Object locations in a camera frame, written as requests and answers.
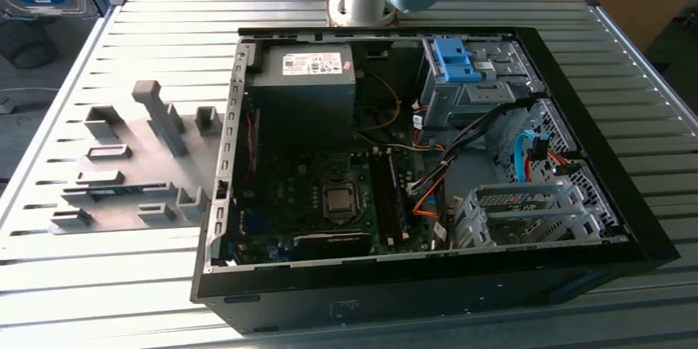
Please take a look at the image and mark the silver disk bay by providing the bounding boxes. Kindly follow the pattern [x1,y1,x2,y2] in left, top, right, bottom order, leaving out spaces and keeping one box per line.
[451,179,606,248]

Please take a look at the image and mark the black RAM slot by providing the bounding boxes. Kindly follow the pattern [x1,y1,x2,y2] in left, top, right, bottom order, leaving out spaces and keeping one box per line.
[367,147,386,244]

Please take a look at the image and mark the silver CPU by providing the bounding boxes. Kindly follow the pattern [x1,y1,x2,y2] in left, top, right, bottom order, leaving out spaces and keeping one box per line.
[326,189,355,212]

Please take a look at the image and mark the grey power supply unit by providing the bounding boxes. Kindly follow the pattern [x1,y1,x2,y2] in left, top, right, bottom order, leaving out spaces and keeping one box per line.
[244,43,359,145]

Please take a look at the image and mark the installed RAM stick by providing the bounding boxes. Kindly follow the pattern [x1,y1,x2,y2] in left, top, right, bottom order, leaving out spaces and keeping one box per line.
[384,151,411,246]

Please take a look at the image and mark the CPU socket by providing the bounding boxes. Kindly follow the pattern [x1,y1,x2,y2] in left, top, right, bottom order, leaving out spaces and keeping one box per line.
[319,179,360,224]

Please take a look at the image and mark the green motherboard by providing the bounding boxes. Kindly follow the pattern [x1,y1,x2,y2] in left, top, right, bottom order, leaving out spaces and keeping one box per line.
[234,146,438,264]

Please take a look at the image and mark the black graphics card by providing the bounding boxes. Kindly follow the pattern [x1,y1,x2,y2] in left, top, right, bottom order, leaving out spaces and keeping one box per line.
[291,229,375,258]

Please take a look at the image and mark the grey metal drive cage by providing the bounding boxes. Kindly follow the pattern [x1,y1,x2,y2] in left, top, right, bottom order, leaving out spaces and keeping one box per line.
[419,38,546,132]

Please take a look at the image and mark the blue drive latch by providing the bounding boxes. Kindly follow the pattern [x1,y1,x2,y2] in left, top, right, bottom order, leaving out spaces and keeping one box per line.
[432,38,484,83]

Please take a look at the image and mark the black PC case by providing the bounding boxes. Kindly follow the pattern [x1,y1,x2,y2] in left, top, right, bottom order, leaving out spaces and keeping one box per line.
[188,25,682,333]

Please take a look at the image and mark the grey parts rack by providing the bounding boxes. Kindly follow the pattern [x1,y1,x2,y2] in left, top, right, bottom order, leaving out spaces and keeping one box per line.
[48,78,224,236]

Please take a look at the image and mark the RAM stick on rack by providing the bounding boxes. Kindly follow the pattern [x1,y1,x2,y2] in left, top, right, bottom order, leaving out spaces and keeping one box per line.
[87,188,144,199]

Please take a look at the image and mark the grey PSU wire bundle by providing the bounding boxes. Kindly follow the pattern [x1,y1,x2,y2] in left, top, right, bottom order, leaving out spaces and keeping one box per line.
[356,132,446,154]

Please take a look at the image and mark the yellow wire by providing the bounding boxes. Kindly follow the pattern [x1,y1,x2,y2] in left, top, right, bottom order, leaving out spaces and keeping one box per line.
[354,70,403,133]

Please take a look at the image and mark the orange wire bundle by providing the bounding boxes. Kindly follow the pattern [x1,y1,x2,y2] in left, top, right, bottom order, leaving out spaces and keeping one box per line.
[411,197,440,219]

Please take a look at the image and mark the black cable bundle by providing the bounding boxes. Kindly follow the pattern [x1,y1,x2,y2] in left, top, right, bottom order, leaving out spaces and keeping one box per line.
[406,97,539,195]

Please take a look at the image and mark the light blue data wire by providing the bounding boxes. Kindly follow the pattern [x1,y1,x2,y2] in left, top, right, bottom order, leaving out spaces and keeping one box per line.
[511,130,541,183]

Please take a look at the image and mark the orange red power wire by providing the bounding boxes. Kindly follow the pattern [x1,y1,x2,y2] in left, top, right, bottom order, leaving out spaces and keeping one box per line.
[526,136,583,178]

